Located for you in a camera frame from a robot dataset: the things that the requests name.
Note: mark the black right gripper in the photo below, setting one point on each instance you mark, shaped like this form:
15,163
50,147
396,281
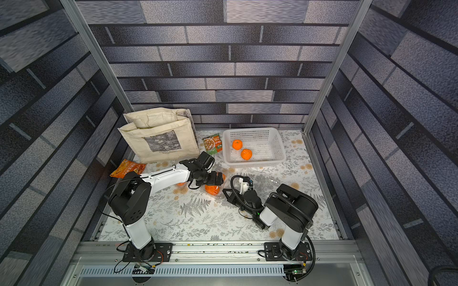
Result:
232,193

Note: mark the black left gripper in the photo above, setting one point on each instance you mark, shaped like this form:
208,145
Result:
215,181

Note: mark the orange fruit one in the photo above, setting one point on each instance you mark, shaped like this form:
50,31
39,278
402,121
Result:
212,189

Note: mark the orange fruit four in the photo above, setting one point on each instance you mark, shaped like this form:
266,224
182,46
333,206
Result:
246,154

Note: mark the orange fruit three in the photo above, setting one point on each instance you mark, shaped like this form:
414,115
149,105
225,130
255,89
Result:
237,144

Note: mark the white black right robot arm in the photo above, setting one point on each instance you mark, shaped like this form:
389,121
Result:
287,205

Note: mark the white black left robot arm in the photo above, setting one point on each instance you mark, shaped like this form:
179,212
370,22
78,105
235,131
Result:
129,199

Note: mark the green red snack packet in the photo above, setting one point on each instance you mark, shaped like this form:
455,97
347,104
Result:
213,144

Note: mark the white plastic perforated basket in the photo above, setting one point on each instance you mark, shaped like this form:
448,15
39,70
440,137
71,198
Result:
265,143

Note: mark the floral patterned table cloth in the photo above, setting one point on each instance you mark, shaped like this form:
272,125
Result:
198,216

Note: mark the cream Monet canvas tote bag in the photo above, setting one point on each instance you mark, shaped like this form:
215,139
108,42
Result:
160,134

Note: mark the orange red snack bag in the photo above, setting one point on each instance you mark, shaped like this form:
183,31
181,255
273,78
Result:
126,167

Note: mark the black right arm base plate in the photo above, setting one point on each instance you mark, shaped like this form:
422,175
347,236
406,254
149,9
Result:
276,251

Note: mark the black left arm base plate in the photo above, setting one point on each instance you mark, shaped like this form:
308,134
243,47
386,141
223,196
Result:
157,252

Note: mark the aluminium front rail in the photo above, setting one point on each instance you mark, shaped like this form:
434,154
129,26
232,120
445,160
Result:
215,252

